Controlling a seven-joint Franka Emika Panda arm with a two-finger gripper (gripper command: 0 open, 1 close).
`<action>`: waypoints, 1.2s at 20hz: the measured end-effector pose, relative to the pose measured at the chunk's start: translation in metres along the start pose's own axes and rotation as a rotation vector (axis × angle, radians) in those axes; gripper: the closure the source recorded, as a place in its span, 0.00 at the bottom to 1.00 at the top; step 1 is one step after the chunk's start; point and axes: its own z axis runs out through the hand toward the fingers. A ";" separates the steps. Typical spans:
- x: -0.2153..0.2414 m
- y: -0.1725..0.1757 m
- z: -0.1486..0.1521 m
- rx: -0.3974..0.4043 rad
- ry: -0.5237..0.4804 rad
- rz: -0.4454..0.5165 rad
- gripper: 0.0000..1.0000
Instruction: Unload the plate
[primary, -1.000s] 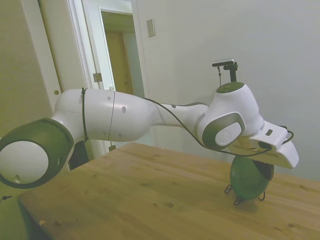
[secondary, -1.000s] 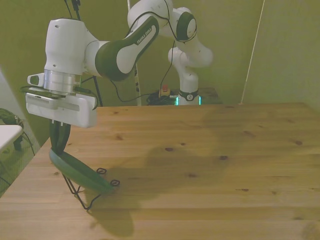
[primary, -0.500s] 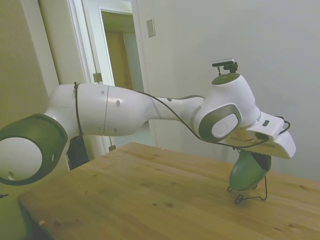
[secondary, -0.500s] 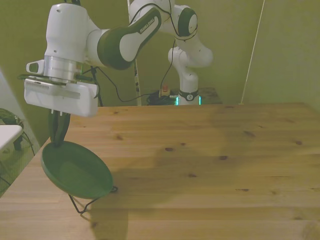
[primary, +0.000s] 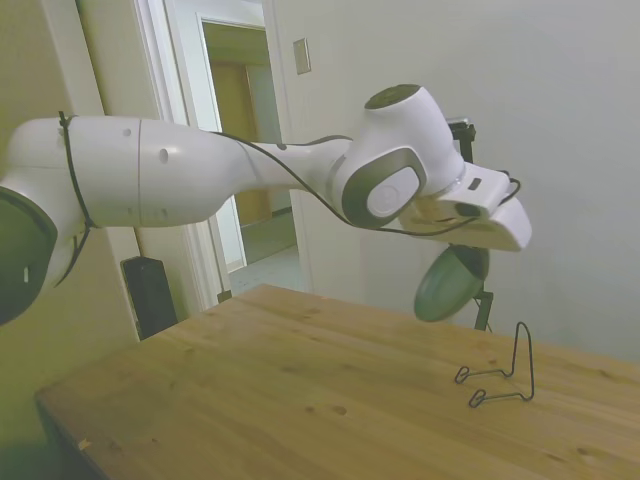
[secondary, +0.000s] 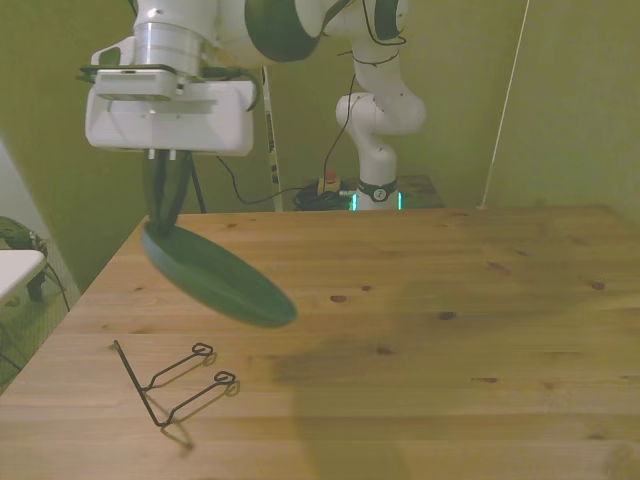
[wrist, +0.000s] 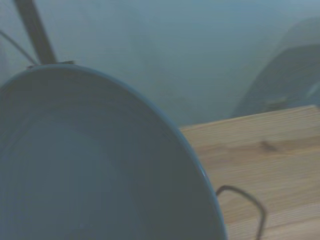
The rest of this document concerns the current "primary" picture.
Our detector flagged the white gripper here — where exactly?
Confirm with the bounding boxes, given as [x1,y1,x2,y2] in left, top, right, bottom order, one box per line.
[399,198,533,281]

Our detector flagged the dark green plate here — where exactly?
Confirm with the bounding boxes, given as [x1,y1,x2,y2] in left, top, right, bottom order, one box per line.
[413,247,490,324]

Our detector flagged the black speaker box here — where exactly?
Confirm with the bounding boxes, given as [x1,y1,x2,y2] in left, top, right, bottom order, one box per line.
[121,255,179,342]

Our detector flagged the black camera tripod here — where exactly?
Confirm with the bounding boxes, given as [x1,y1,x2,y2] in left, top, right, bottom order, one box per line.
[446,115,496,332]

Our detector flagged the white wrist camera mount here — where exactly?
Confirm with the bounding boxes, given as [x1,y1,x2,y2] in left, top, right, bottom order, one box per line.
[439,166,521,221]

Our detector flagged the black wire plate stand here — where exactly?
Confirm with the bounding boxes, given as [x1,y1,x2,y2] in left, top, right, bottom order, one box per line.
[453,321,535,409]

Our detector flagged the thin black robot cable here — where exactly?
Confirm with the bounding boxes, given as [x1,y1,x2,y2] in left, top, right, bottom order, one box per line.
[209,130,522,236]

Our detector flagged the beige light switch plate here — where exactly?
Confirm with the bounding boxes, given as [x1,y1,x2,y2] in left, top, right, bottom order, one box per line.
[292,38,312,76]

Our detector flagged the white door frame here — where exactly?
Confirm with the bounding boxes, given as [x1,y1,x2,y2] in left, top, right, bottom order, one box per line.
[132,0,314,311]

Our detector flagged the black cable strap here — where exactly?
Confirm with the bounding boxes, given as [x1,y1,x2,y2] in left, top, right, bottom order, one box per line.
[53,110,96,289]

